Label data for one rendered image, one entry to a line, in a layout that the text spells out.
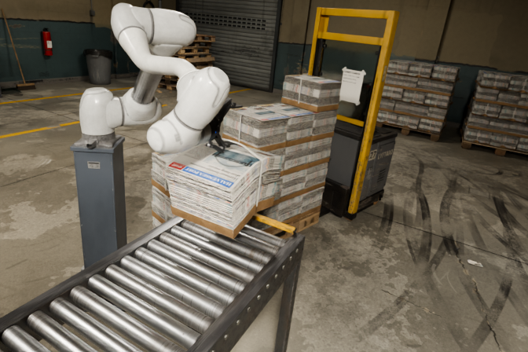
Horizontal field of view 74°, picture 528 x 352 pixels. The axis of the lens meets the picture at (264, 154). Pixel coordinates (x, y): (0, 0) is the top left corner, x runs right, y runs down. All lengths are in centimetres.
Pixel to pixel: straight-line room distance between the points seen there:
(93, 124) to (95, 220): 53
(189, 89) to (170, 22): 55
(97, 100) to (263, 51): 797
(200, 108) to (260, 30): 874
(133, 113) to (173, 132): 90
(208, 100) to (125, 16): 59
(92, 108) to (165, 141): 92
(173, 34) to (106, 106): 59
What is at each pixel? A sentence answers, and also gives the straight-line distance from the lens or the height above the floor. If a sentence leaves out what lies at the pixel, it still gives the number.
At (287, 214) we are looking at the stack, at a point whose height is 24.
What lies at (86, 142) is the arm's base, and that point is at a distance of 193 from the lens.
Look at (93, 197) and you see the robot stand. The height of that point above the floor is 72.
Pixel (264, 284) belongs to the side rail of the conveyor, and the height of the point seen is 80.
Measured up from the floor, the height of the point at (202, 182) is 113.
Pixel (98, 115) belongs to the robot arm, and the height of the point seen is 116.
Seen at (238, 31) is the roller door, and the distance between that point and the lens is 1001.
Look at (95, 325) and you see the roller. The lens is 120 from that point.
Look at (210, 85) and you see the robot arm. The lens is 94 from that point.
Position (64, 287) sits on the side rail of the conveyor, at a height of 80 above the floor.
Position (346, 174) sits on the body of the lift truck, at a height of 37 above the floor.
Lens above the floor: 164
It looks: 20 degrees down
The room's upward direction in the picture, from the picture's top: 6 degrees clockwise
